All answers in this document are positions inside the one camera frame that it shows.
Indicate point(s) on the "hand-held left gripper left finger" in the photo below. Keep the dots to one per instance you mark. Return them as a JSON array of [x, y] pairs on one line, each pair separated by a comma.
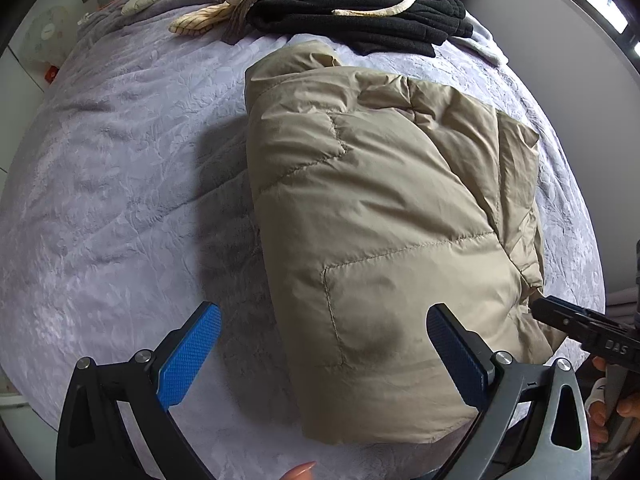
[[192, 347]]

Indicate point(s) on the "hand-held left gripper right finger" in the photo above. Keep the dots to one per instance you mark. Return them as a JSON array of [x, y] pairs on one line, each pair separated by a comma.
[[457, 350]]

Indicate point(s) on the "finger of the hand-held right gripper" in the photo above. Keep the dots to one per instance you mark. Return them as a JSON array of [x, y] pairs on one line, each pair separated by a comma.
[[560, 315]]

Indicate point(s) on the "beige puffer jacket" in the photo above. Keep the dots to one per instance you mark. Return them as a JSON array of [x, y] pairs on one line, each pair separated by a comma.
[[390, 220]]

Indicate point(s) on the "person's right hand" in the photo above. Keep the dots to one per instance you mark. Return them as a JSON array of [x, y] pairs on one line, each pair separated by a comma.
[[597, 410]]

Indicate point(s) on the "person's left hand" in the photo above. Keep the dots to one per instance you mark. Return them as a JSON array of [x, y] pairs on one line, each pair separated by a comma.
[[297, 472]]

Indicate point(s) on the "purple textured blanket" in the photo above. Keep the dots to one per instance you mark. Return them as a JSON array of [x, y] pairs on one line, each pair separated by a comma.
[[125, 185]]

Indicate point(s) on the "pale grey cloth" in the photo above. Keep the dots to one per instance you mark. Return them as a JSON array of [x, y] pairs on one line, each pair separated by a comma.
[[487, 42]]

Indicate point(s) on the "small red box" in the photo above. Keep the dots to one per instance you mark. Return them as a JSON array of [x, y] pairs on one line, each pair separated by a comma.
[[52, 75]]

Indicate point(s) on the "small white object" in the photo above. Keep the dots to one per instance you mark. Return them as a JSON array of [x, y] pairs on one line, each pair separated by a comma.
[[85, 19]]

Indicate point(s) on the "white patterned round object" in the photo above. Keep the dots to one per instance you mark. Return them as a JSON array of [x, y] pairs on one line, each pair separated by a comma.
[[47, 32]]

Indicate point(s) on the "black fleece garment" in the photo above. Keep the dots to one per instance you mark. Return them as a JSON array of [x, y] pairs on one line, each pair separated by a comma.
[[350, 15]]

